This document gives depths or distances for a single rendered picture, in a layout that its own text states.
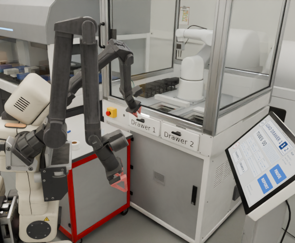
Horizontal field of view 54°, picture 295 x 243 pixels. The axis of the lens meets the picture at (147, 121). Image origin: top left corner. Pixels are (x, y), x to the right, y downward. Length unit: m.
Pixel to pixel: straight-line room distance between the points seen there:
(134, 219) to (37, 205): 1.32
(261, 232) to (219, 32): 1.01
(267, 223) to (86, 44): 1.08
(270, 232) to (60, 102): 1.07
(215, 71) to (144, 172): 1.03
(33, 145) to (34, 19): 1.65
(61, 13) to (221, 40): 1.33
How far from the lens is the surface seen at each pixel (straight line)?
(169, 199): 2.24
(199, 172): 1.96
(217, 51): 1.66
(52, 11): 2.44
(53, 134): 1.02
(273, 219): 1.46
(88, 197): 2.14
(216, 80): 1.69
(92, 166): 2.04
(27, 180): 1.35
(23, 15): 2.74
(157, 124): 1.99
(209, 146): 1.82
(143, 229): 2.47
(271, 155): 1.30
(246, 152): 1.43
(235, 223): 2.66
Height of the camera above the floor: 1.66
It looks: 22 degrees down
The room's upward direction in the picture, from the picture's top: 2 degrees clockwise
